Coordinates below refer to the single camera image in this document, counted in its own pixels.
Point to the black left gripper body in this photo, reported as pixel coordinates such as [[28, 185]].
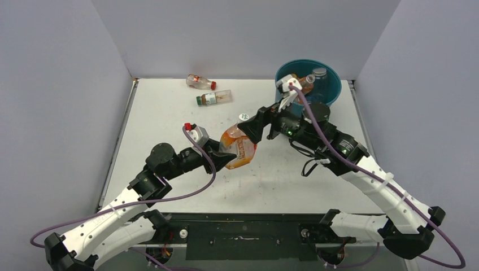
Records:
[[191, 160]]

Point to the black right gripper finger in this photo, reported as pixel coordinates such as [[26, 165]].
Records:
[[268, 113], [253, 127]]

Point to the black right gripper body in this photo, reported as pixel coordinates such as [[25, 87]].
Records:
[[287, 124]]

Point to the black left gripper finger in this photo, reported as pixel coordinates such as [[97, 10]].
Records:
[[213, 144], [220, 159]]

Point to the crushed orange label bottle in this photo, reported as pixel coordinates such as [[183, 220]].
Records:
[[235, 141]]

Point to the green cap coffee bottle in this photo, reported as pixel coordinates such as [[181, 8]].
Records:
[[213, 98]]

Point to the slim orange label bottle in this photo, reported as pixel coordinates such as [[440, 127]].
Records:
[[307, 83]]

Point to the red cap clear bottle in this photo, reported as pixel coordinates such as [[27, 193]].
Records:
[[199, 82]]

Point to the clear plastic jar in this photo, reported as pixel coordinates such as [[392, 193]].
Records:
[[321, 82]]

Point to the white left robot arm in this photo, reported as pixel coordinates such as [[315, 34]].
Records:
[[128, 221]]

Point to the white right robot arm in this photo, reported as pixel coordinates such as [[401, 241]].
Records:
[[406, 227]]

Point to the teal plastic bin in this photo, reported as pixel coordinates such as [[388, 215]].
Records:
[[304, 67]]

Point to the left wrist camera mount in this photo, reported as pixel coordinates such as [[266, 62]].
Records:
[[197, 135]]

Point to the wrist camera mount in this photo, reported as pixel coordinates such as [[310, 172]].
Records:
[[197, 135], [286, 87]]

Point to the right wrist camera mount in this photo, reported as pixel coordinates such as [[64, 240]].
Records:
[[286, 87]]

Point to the black base frame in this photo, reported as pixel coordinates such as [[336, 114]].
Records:
[[232, 236]]

